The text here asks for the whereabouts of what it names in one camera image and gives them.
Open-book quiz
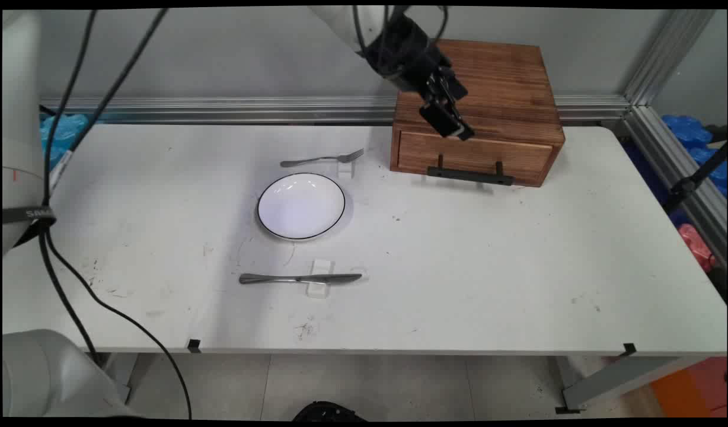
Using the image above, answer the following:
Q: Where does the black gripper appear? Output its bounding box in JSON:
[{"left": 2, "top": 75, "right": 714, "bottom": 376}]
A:
[{"left": 363, "top": 11, "right": 475, "bottom": 141}]

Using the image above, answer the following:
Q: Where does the upright aluminium frame post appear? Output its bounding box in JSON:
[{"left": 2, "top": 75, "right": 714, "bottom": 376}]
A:
[{"left": 624, "top": 9, "right": 718, "bottom": 107}]

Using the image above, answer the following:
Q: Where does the red plastic bag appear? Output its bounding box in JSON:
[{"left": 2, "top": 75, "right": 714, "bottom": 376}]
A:
[{"left": 677, "top": 224, "right": 716, "bottom": 273}]

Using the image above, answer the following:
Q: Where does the long black cable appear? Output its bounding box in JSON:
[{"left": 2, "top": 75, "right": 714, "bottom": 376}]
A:
[
  {"left": 38, "top": 8, "right": 101, "bottom": 364},
  {"left": 43, "top": 8, "right": 193, "bottom": 419}
]

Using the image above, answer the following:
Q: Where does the slanted aluminium frame rail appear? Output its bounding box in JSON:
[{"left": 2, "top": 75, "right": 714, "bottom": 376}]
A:
[{"left": 622, "top": 106, "right": 727, "bottom": 265}]

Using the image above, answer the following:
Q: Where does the white plate with black rim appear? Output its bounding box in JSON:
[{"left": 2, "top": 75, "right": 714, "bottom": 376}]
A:
[{"left": 257, "top": 172, "right": 347, "bottom": 242}]

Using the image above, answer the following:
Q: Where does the brown wooden drawer cabinet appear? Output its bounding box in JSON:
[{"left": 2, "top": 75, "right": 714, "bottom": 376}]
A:
[{"left": 389, "top": 39, "right": 566, "bottom": 189}]

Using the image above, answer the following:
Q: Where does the blue plastic bag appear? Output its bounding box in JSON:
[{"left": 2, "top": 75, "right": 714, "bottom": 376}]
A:
[
  {"left": 662, "top": 114, "right": 727, "bottom": 197},
  {"left": 40, "top": 113, "right": 90, "bottom": 171}
]

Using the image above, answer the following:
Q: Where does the black object on floor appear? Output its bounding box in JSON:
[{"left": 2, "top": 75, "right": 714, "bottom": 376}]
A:
[{"left": 292, "top": 401, "right": 368, "bottom": 422}]

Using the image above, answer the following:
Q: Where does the grey metal table leg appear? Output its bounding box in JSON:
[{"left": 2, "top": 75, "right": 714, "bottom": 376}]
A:
[
  {"left": 555, "top": 356, "right": 716, "bottom": 415},
  {"left": 98, "top": 353, "right": 141, "bottom": 405}
]

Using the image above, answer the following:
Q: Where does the orange box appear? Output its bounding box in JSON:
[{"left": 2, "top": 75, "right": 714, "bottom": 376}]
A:
[{"left": 650, "top": 356, "right": 727, "bottom": 419}]

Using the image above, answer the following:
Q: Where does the black strap with white print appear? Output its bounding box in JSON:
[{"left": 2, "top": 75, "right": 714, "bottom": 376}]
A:
[{"left": 2, "top": 205, "right": 58, "bottom": 227}]

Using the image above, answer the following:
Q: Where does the silver metal knife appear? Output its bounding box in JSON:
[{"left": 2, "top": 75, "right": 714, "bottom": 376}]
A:
[{"left": 239, "top": 273, "right": 363, "bottom": 286}]

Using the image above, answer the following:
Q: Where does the white knife rest block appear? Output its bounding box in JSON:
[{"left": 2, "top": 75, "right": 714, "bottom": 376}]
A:
[{"left": 306, "top": 259, "right": 335, "bottom": 298}]

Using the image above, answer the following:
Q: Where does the black tripod stand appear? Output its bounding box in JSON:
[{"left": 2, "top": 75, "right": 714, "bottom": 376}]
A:
[{"left": 662, "top": 125, "right": 727, "bottom": 215}]

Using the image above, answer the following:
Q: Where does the horizontal aluminium frame rail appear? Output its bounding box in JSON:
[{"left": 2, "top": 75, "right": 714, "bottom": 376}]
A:
[{"left": 41, "top": 95, "right": 631, "bottom": 126}]

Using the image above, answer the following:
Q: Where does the silver metal fork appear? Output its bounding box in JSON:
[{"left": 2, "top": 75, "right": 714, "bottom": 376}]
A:
[{"left": 280, "top": 148, "right": 365, "bottom": 168}]

